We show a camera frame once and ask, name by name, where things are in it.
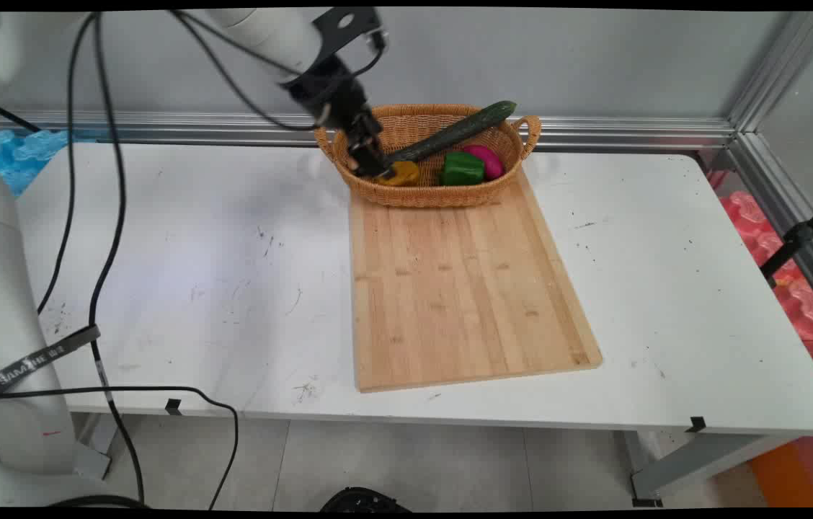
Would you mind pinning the yellow toy vegetable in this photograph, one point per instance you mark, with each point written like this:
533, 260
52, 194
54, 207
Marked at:
407, 175

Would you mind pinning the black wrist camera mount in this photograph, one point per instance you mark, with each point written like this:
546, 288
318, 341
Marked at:
345, 23

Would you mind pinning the wooden cutting board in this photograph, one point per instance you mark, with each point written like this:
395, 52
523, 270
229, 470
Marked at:
450, 310

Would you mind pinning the black table edge clip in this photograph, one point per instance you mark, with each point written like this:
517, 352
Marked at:
173, 406
696, 424

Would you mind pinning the black tripod stand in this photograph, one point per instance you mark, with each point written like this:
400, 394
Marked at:
799, 234

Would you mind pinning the woven wicker basket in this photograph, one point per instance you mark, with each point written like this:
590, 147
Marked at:
421, 196

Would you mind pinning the short aluminium frame rail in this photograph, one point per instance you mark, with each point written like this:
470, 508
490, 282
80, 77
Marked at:
788, 209

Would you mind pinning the black tape strip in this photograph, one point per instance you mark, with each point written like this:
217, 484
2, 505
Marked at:
14, 119

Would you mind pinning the red foam mat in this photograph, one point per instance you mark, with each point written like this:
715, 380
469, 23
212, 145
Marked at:
803, 303

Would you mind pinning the black round floor object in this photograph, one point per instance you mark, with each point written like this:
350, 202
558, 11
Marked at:
363, 501

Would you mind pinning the magenta toy eggplant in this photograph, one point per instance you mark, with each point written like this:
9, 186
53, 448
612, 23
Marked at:
491, 163

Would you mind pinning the long aluminium frame rail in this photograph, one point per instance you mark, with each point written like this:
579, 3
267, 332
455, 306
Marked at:
594, 133

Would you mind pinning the grey table leg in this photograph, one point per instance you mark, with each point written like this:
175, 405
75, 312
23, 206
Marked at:
702, 461

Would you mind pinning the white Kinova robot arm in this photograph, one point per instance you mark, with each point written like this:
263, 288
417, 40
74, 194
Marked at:
3, 288

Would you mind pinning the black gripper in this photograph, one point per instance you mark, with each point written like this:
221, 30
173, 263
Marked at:
331, 94

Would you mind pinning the green bell pepper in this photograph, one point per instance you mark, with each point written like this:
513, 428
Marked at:
461, 170

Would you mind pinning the green cucumber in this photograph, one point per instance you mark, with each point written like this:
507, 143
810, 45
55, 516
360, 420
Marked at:
464, 130

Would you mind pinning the orange box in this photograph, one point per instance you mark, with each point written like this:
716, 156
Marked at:
788, 476

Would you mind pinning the aluminium frame post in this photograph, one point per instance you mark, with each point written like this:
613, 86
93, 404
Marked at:
774, 61

